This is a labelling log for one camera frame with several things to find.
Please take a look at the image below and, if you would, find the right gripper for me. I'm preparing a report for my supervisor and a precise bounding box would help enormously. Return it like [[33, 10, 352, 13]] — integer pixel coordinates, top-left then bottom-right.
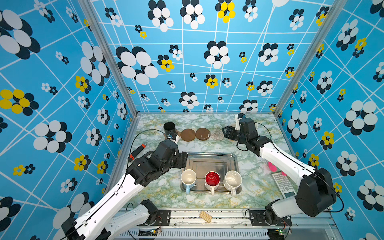
[[222, 125, 249, 147]]

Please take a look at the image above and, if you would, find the white mug blue handle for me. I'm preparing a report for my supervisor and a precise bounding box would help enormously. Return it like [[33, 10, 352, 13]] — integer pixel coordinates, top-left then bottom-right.
[[181, 169, 197, 194]]

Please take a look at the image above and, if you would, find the scratched brown round coaster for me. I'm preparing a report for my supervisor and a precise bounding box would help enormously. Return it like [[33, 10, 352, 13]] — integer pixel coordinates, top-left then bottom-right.
[[196, 128, 211, 141]]

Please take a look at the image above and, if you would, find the dark brown round coaster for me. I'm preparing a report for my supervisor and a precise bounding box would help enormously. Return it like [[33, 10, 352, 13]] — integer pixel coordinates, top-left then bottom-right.
[[181, 129, 196, 142]]

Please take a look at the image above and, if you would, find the black mug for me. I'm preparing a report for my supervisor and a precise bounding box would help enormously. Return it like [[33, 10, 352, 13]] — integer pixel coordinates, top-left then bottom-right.
[[163, 122, 178, 138]]

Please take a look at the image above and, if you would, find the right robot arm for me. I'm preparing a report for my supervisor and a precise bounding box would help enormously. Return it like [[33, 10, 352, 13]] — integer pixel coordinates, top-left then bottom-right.
[[222, 114, 339, 225]]

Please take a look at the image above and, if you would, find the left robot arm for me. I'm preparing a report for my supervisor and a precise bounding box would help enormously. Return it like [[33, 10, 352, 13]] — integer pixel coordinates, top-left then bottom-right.
[[62, 140, 188, 240]]

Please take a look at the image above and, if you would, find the metal tray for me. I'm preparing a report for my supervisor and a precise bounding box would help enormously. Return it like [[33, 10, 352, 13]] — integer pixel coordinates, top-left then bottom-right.
[[181, 153, 242, 196]]

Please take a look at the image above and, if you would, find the red inside mug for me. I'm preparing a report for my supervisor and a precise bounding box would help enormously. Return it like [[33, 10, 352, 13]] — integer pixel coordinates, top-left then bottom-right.
[[205, 171, 221, 195]]

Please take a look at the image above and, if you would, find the white mug front right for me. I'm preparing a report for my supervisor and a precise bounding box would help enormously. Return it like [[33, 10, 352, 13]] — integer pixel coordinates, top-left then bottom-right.
[[224, 171, 243, 197]]

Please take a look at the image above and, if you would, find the pink plush toy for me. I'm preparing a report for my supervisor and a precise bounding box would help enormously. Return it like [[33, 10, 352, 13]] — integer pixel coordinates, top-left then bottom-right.
[[268, 162, 279, 173]]

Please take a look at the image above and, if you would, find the small wooden block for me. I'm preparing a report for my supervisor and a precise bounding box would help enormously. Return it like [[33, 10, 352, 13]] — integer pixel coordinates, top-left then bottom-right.
[[199, 211, 213, 223]]

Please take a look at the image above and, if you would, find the white calculator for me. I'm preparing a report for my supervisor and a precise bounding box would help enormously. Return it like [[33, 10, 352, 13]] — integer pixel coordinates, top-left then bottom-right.
[[272, 172, 297, 199]]

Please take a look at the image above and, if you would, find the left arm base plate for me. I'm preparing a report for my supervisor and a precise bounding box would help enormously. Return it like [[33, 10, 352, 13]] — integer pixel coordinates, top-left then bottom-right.
[[149, 210, 171, 227]]

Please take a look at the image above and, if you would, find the aluminium front rail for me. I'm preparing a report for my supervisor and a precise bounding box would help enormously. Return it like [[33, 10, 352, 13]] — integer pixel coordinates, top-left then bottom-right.
[[114, 209, 342, 240]]

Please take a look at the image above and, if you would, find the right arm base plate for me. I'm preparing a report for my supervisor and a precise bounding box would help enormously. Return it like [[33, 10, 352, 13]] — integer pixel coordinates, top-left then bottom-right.
[[245, 210, 292, 228]]

